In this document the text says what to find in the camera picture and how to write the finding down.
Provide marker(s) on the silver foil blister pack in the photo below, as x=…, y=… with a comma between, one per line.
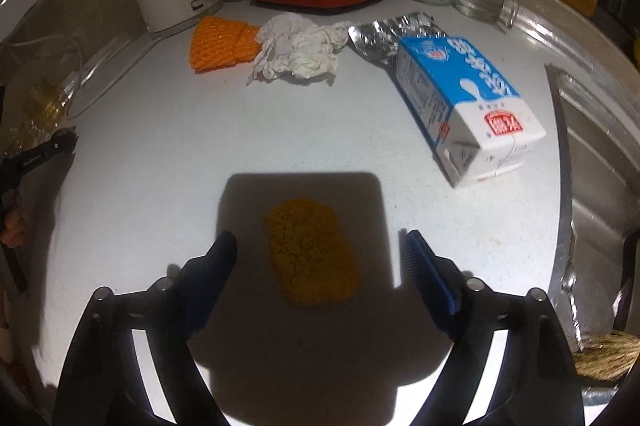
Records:
x=380, y=38

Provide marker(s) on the amber glass cup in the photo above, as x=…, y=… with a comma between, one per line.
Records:
x=45, y=103

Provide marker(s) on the blue and white milk carton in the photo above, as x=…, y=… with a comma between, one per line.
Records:
x=465, y=105

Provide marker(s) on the person's left hand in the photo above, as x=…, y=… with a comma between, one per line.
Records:
x=12, y=223

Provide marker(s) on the orange foam fruit net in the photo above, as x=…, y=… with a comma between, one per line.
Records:
x=220, y=45

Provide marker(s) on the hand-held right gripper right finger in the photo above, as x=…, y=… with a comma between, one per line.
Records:
x=430, y=271

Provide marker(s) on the straw pot brush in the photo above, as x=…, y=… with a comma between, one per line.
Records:
x=607, y=358

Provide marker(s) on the stainless steel sink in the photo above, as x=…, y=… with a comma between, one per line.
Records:
x=600, y=155

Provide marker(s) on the crumpled white tissue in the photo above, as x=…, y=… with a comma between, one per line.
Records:
x=295, y=48

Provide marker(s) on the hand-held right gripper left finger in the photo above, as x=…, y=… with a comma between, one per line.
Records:
x=210, y=278

